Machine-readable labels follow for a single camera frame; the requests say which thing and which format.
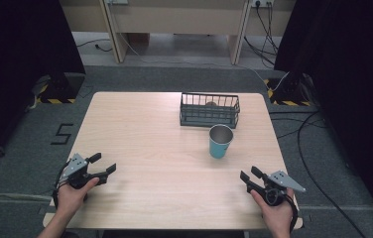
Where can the beige wooden desk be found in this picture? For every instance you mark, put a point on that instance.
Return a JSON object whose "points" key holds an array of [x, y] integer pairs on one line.
{"points": [[181, 18]]}

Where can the white wall socket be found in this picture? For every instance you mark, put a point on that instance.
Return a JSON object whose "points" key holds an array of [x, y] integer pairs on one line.
{"points": [[262, 2]]}

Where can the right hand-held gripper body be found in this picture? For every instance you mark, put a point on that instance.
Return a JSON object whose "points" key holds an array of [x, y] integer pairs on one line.
{"points": [[278, 185]]}

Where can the blue metal cup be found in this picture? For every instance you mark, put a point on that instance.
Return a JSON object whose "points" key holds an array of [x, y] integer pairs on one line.
{"points": [[220, 143]]}

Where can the yellow black striped stand base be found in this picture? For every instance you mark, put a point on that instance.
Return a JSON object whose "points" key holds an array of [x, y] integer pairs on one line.
{"points": [[287, 95], [62, 94]]}

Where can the person's right hand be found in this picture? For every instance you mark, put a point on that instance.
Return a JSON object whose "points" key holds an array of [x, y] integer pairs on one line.
{"points": [[275, 216]]}

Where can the dark curtain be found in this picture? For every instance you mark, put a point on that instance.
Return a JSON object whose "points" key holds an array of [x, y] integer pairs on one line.
{"points": [[353, 82], [16, 66]]}

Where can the small brown round object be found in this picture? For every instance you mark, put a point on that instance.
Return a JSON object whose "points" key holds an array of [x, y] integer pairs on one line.
{"points": [[211, 103]]}

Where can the person's left hand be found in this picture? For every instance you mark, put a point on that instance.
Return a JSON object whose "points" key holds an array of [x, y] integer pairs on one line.
{"points": [[70, 198]]}

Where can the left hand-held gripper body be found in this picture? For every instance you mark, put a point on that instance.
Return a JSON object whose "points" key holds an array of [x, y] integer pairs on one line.
{"points": [[75, 165]]}

